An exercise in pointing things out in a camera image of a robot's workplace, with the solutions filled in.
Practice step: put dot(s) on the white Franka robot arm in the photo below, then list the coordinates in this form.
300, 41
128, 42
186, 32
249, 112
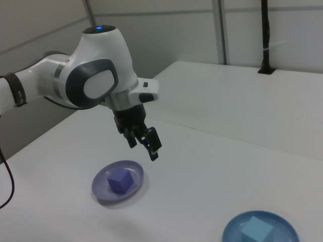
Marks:
101, 58

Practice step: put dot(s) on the blue plastic plate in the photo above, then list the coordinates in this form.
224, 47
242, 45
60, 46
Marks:
232, 229

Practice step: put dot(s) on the grey partition post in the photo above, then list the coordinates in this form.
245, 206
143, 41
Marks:
91, 12
222, 32

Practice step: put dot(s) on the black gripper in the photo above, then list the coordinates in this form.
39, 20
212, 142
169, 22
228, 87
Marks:
130, 118

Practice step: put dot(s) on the cyan foam cube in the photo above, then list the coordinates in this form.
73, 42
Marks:
256, 230

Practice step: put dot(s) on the black camera pole with clamp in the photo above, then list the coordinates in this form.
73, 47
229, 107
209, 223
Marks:
265, 37

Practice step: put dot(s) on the purple plastic plate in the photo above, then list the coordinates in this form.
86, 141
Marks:
101, 186

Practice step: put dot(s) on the purple foam cube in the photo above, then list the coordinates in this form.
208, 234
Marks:
118, 182

